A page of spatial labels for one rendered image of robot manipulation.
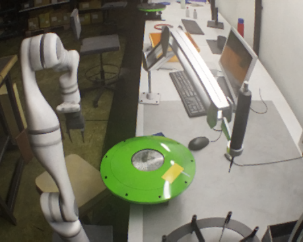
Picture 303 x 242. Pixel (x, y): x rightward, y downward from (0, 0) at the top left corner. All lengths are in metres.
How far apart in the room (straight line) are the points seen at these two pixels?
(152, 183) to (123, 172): 0.10
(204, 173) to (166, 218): 0.27
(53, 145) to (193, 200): 0.57
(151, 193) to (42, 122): 0.40
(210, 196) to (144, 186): 0.30
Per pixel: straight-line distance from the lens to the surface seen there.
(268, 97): 1.71
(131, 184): 0.88
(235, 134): 0.71
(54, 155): 0.69
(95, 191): 1.48
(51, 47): 0.65
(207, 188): 1.09
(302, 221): 0.54
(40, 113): 0.67
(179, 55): 0.98
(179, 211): 1.01
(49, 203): 0.75
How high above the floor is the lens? 1.75
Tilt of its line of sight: 37 degrees down
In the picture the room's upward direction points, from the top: 3 degrees counter-clockwise
